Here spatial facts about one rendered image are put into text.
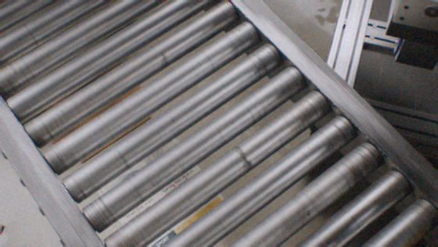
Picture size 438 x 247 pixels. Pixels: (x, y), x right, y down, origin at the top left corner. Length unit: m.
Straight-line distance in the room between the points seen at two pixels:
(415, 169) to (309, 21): 1.21
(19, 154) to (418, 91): 1.18
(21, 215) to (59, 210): 0.91
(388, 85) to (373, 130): 0.77
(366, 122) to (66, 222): 0.52
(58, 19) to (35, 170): 0.32
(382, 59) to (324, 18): 0.40
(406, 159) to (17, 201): 1.25
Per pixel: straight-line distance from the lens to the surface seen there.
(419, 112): 1.76
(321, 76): 1.08
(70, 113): 1.07
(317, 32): 2.13
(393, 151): 1.03
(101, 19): 1.16
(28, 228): 1.88
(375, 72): 1.82
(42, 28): 1.19
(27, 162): 1.04
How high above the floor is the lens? 1.70
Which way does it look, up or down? 63 degrees down
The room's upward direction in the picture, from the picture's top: 3 degrees counter-clockwise
